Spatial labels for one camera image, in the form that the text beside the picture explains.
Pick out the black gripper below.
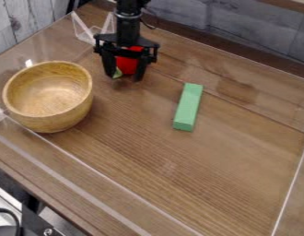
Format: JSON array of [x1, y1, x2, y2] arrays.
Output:
[[92, 11, 161, 83]]

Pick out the red plush strawberry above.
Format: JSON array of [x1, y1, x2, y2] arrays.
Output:
[[112, 55, 139, 79]]

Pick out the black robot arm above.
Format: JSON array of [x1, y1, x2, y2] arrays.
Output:
[[93, 0, 160, 82]]

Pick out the green rectangular block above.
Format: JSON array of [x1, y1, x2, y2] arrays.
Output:
[[173, 83, 204, 132]]

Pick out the wooden bowl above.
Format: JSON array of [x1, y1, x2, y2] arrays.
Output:
[[3, 61, 93, 133]]

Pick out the clear acrylic table barrier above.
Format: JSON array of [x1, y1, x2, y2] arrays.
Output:
[[0, 19, 304, 236]]

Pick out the clear acrylic corner bracket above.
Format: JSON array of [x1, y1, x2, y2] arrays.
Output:
[[72, 12, 116, 46]]

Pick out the black metal bracket with screw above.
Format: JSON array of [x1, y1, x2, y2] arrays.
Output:
[[21, 206, 65, 236]]

